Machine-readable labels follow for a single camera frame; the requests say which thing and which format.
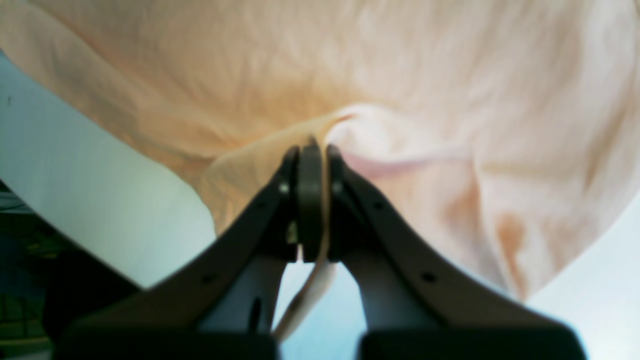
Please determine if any peach pink T-shirt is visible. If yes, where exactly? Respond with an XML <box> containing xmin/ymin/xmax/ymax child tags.
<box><xmin>1</xmin><ymin>0</ymin><xmax>639</xmax><ymax>300</ymax></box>

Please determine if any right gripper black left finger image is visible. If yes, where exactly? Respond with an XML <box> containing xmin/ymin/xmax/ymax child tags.
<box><xmin>52</xmin><ymin>141</ymin><xmax>323</xmax><ymax>360</ymax></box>

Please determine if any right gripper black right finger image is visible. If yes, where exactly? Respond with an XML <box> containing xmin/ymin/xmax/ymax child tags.
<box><xmin>326</xmin><ymin>145</ymin><xmax>586</xmax><ymax>360</ymax></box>

